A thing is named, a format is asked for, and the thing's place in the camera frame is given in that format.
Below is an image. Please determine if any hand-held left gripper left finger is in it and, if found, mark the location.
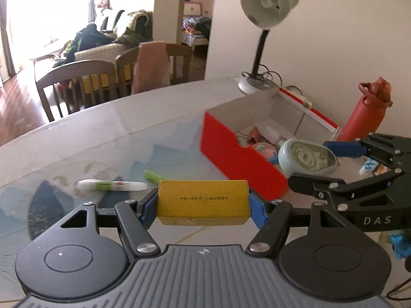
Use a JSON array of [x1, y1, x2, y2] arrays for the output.
[[59, 188, 161, 258]]

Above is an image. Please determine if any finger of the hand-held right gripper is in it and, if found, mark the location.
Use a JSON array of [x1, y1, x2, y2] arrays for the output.
[[323, 132, 411, 169], [287, 168, 406, 200]]

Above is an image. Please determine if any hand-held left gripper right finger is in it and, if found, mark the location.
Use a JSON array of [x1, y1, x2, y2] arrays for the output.
[[247, 189, 347, 259]]

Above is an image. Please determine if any pale blue correction tape dispenser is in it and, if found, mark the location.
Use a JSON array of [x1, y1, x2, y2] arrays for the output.
[[278, 138, 341, 176]]

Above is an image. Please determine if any yellow cardboard box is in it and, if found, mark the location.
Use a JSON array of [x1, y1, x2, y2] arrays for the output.
[[156, 180, 251, 226]]

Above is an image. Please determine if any red cardboard box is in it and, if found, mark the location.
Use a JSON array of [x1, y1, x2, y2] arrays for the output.
[[200, 87, 340, 200]]

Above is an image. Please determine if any person's right hand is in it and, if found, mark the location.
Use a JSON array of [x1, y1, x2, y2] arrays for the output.
[[390, 234, 411, 260]]

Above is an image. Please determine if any small white tube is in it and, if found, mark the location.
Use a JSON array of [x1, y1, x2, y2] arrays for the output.
[[360, 157, 387, 178]]

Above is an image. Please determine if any green marker pen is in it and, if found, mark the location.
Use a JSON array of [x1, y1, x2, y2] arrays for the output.
[[143, 170, 166, 184]]

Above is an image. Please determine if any red water bottle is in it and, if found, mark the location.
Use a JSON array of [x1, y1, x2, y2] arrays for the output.
[[337, 77, 393, 142]]

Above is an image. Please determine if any white green glue tube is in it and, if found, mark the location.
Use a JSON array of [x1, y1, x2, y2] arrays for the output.
[[76, 179, 149, 193]]

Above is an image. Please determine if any small white bottle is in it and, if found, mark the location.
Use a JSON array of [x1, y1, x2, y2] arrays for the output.
[[263, 127, 288, 147]]

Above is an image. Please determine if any pink cloth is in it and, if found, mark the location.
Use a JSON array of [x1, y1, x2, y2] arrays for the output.
[[131, 40, 171, 95]]

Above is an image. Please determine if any wooden chair with pink cloth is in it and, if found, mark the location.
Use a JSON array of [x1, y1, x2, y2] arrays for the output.
[[115, 42, 193, 97]]

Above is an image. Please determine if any dark wooden dining chair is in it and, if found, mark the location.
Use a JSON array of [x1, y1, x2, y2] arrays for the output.
[[35, 59, 118, 123]]

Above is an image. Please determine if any white desk lamp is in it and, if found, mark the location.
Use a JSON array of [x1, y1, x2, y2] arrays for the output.
[[237, 0, 300, 96]]

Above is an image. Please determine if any beige sofa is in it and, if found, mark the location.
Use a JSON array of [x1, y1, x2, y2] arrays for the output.
[[74, 9, 154, 62]]

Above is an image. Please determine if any dark clothes pile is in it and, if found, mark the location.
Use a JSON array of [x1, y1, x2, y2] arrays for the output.
[[64, 23, 114, 62]]

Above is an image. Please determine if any bed with colourful bedding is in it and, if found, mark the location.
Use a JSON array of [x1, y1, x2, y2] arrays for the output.
[[181, 1, 213, 48]]

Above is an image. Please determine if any black lamp cable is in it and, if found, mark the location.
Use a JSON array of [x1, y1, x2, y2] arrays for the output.
[[241, 64, 284, 88]]

